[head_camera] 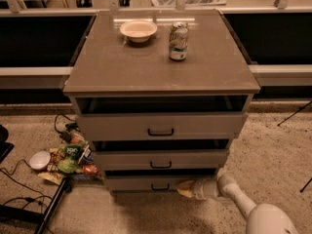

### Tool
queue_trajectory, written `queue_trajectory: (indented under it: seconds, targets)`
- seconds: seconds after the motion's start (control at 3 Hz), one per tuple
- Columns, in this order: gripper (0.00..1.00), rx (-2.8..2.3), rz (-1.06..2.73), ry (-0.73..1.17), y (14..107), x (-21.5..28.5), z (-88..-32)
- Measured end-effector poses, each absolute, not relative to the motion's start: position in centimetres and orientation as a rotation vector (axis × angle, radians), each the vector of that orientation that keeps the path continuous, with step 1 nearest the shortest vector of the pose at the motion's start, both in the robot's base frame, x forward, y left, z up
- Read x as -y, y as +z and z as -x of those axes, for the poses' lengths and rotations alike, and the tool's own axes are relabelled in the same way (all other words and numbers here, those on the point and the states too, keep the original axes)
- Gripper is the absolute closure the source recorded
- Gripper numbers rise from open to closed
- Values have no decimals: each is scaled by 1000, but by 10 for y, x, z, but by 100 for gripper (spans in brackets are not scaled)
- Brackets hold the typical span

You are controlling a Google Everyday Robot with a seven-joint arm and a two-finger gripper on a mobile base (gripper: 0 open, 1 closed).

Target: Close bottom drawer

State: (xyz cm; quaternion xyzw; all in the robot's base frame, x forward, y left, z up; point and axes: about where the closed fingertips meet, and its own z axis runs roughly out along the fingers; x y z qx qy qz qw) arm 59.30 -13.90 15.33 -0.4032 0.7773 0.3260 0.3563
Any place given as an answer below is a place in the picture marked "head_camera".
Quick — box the white bowl on floor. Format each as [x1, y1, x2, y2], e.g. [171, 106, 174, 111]
[29, 151, 51, 171]

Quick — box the grey top drawer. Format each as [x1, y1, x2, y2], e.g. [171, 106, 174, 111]
[77, 96, 247, 141]

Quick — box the grey drawer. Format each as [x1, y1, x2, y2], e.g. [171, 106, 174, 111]
[103, 169, 216, 192]
[77, 96, 247, 141]
[93, 139, 228, 171]

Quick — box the black power adapter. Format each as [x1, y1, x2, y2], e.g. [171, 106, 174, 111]
[59, 131, 72, 142]

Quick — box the yellow snack wrapper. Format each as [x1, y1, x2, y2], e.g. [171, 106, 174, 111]
[38, 172, 64, 185]

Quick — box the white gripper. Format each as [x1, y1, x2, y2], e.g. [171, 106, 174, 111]
[176, 178, 218, 200]

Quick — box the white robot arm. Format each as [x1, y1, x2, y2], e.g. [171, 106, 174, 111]
[176, 175, 298, 234]

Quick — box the grey bottom drawer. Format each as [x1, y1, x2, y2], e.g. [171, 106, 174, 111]
[103, 169, 216, 192]

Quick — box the black floor cable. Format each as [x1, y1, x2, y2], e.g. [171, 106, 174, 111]
[0, 159, 55, 213]

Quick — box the green snack bag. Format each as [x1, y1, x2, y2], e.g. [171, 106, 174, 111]
[58, 144, 81, 174]

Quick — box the black tripod leg upper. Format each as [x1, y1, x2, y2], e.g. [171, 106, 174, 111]
[277, 100, 312, 127]

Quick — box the grey drawer cabinet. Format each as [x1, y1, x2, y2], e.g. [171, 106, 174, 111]
[62, 9, 261, 197]

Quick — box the black stand base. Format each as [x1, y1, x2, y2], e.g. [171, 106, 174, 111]
[0, 178, 71, 234]

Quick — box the black tripod leg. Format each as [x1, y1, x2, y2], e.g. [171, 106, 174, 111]
[277, 100, 312, 127]
[299, 177, 312, 193]

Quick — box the red snack packet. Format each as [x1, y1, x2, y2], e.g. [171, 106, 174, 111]
[83, 164, 98, 176]

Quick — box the grey middle drawer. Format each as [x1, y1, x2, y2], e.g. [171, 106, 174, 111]
[93, 139, 228, 171]

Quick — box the white bowl on cabinet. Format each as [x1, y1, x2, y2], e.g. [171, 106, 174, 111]
[120, 20, 158, 43]

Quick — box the green white soda can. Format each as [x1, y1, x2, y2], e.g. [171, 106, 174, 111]
[169, 21, 189, 61]

